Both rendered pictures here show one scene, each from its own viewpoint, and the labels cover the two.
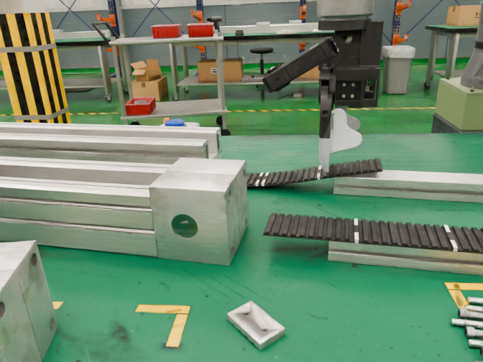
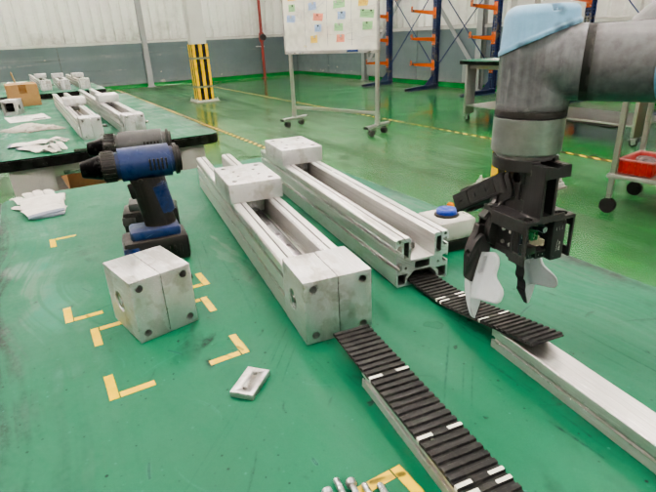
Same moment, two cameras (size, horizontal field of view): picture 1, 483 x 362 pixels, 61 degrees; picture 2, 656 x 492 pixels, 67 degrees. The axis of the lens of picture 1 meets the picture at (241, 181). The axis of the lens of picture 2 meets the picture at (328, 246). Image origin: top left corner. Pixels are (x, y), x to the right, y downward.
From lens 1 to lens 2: 0.49 m
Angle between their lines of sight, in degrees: 50
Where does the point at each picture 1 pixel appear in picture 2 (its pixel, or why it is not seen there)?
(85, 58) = not seen: hidden behind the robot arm
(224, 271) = (298, 347)
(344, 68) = (502, 211)
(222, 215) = (303, 302)
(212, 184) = (309, 274)
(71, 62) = not seen: hidden behind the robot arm
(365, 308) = (314, 428)
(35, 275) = (181, 282)
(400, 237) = (401, 400)
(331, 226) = (378, 358)
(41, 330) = (176, 314)
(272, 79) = (457, 199)
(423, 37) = not seen: outside the picture
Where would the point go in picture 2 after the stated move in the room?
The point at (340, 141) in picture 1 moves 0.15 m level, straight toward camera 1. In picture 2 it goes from (483, 289) to (375, 317)
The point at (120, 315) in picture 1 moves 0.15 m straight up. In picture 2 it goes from (221, 333) to (207, 236)
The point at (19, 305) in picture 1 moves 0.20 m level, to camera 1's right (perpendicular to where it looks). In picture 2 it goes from (157, 293) to (220, 358)
